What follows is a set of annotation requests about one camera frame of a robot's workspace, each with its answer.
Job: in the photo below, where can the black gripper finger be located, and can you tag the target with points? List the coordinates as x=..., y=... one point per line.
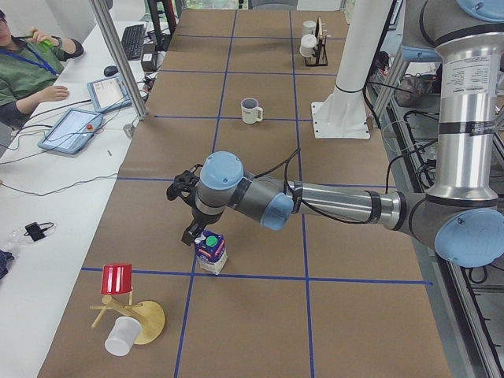
x=192, y=232

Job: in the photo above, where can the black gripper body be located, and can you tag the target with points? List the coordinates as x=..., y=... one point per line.
x=200, y=219

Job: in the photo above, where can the blue white milk carton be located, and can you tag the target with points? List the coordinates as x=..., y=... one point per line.
x=210, y=251

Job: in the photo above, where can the white mug with dark inside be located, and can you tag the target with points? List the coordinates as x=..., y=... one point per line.
x=251, y=111

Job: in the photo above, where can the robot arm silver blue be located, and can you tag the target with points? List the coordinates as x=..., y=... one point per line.
x=457, y=216

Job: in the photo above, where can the red plastic cup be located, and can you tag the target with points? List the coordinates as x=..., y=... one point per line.
x=116, y=279

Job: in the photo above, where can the white plastic cup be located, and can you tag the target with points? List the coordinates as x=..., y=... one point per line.
x=122, y=336

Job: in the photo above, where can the person left hand on table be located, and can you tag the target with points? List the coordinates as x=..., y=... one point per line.
x=54, y=94

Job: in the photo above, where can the person right hand raised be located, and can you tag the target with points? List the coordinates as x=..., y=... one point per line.
x=41, y=37

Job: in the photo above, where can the small metal cylinder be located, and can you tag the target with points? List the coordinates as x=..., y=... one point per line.
x=129, y=130

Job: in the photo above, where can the teach pendant far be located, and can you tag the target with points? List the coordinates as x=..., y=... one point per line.
x=108, y=94

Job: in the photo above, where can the teach pendant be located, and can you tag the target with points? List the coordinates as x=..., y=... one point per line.
x=108, y=94
x=72, y=132

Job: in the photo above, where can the teach pendant near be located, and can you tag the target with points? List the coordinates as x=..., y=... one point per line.
x=72, y=132

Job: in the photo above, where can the black computer mouse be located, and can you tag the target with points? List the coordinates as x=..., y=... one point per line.
x=110, y=70

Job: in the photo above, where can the clear plastic wrapper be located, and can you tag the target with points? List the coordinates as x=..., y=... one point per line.
x=18, y=238

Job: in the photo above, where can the black power box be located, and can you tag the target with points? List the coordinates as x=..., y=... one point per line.
x=151, y=58

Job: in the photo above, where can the black keyboard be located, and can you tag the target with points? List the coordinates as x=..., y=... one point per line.
x=132, y=41

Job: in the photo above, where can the white mug front on rack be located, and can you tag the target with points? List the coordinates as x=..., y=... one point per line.
x=307, y=45

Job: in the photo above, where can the white mug on rack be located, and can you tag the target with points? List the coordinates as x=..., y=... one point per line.
x=309, y=27
x=307, y=45

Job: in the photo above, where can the white mug rear on rack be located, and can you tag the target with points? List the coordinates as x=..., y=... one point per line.
x=309, y=27

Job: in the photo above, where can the person in green shirt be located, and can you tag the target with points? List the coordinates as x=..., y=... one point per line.
x=26, y=69

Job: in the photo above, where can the green object in hand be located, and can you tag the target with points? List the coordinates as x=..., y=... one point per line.
x=44, y=46

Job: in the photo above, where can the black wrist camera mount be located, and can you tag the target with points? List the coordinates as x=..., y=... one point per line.
x=184, y=184

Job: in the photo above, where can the black adapter with cable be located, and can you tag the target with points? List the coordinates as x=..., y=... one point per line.
x=37, y=231

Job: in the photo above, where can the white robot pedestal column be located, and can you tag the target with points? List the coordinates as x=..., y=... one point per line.
x=342, y=115

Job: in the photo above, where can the black wire mug rack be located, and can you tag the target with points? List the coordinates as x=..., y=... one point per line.
x=319, y=57

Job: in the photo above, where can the aluminium frame post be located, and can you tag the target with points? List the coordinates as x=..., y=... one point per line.
x=112, y=40

